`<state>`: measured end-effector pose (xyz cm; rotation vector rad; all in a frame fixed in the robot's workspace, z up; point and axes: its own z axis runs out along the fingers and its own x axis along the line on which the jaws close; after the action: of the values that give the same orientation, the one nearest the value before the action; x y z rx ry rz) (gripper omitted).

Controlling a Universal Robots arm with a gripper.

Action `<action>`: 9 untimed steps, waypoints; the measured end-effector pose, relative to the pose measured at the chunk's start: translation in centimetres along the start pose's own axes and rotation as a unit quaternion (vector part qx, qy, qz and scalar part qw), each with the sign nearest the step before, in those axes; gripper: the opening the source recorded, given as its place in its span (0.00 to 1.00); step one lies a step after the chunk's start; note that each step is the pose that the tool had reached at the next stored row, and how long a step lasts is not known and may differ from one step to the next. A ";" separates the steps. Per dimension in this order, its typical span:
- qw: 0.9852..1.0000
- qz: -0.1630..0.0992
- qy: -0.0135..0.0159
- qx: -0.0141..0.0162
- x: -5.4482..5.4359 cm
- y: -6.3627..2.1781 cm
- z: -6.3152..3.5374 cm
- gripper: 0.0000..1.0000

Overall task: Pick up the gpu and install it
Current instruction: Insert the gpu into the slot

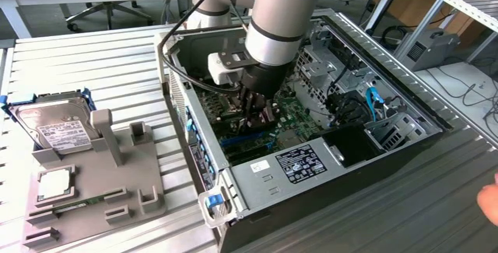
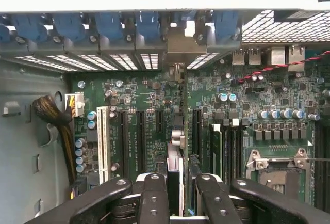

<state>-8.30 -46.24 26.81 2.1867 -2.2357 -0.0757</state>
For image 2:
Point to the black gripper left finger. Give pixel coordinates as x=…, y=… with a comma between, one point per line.
x=152, y=203

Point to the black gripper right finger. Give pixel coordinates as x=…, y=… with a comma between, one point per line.
x=216, y=203

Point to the black RAM slot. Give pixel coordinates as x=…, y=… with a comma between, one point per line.
x=228, y=154
x=237, y=154

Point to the long black expansion slot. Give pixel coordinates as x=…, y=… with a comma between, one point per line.
x=141, y=144
x=124, y=144
x=197, y=131

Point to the metal CPU socket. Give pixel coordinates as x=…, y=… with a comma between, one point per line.
x=279, y=172

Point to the white PCI expansion slot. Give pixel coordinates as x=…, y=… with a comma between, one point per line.
x=103, y=144

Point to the short black expansion slot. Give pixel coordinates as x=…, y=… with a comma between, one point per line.
x=159, y=120

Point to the CPU socket locking lever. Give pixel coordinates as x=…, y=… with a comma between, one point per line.
x=317, y=159

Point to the green motherboard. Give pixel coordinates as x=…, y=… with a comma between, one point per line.
x=257, y=100

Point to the black RAM slot bank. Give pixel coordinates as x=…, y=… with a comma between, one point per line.
x=323, y=164

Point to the white power connector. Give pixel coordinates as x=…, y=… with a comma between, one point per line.
x=77, y=104

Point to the metal USB port block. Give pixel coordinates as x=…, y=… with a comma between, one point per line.
x=245, y=56

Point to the grey metal PC case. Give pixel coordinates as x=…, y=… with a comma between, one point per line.
x=20, y=131

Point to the metal ethernet port block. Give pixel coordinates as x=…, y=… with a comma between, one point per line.
x=287, y=56

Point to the blue card retention clip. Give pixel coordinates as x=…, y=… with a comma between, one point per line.
x=68, y=28
x=227, y=25
x=108, y=26
x=29, y=29
x=147, y=24
x=3, y=34

